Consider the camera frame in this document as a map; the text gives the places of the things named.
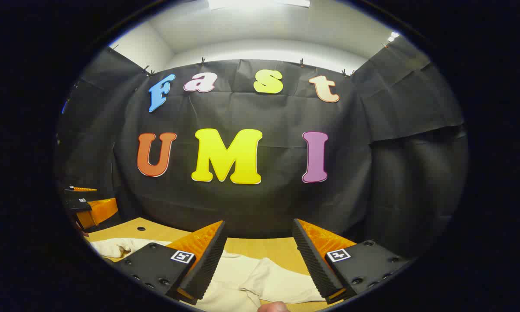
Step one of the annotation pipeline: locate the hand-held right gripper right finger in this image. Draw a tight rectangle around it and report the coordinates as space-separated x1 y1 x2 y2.
292 219 412 304

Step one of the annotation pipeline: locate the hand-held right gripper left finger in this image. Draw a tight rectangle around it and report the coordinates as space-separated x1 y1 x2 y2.
114 221 228 305

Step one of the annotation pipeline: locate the cream sweatshirt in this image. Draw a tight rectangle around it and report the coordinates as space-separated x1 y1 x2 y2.
90 237 327 312

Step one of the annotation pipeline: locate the black backdrop cloth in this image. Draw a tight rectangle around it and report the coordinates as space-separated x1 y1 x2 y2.
56 37 468 260

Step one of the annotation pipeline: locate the ceiling light panel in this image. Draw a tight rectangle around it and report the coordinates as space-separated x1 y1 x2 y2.
208 0 311 10

